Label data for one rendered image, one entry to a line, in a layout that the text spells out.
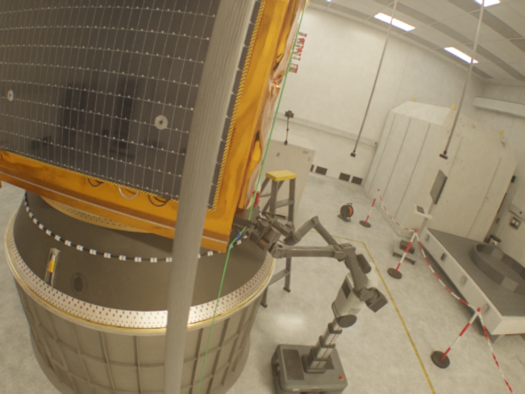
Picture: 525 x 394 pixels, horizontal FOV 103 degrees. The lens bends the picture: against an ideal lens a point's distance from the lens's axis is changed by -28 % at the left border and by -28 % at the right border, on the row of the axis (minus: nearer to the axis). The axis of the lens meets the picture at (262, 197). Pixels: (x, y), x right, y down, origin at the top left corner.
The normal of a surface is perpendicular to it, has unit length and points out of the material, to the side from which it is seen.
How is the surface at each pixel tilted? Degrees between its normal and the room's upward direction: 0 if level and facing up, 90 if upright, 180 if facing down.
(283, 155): 90
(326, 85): 90
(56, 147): 90
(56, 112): 90
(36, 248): 62
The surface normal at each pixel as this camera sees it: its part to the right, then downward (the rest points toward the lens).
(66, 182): -0.10, 0.51
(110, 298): 0.27, -0.06
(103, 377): 0.07, 0.39
